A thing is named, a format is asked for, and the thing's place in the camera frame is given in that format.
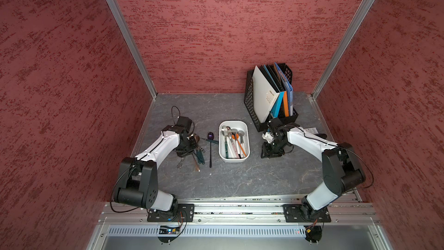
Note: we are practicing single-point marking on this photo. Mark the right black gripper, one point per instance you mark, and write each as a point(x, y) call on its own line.
point(268, 153)

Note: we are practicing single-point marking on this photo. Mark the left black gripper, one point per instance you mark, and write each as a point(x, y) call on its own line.
point(181, 153)

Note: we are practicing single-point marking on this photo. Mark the copper rose gold spoon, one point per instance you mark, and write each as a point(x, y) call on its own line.
point(197, 168)

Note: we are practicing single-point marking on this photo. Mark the steel spoon white handle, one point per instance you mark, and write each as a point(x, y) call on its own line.
point(241, 135)

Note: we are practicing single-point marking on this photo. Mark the white rectangular storage box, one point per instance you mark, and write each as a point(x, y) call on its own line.
point(238, 125)

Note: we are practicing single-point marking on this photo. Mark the pink handled rainbow spoon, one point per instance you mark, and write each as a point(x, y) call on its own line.
point(232, 139)

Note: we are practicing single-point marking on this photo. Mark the orange spoon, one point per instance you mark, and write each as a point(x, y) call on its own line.
point(237, 137)

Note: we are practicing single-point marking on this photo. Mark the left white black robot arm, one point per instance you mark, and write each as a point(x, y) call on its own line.
point(137, 182)

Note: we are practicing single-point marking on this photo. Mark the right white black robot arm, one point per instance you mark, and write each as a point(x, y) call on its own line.
point(341, 167)

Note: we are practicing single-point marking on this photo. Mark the ornate silver spoon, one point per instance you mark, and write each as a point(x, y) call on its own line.
point(179, 165)

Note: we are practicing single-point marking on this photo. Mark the blue white flat box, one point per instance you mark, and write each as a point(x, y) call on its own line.
point(312, 130)

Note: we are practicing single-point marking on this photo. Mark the black mesh file holder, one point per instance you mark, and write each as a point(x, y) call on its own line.
point(248, 99)

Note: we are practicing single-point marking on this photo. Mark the teal folder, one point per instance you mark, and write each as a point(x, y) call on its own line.
point(272, 71)

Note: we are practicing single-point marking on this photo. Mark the orange folder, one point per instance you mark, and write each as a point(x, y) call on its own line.
point(285, 105)

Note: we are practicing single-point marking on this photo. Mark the white folder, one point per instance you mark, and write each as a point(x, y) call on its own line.
point(264, 95)

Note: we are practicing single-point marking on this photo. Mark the blue folder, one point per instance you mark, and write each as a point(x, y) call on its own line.
point(288, 88)

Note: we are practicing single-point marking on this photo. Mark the gold spoon green handle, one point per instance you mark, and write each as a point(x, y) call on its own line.
point(197, 137)

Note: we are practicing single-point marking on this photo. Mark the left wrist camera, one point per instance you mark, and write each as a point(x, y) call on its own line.
point(186, 123)

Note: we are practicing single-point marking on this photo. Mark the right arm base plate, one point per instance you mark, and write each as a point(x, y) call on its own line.
point(298, 213)

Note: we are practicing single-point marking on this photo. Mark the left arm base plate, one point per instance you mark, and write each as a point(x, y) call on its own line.
point(179, 213)

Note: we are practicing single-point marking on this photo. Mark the aluminium front rail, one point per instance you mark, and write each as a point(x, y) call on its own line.
point(254, 212)

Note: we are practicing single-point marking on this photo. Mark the left aluminium corner post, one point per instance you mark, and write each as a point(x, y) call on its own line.
point(129, 39)

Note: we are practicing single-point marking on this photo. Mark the aluminium corner post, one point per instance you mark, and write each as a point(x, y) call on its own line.
point(129, 39)
point(349, 34)

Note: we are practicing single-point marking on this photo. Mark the right aluminium corner post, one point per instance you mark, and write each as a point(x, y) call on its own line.
point(349, 34)

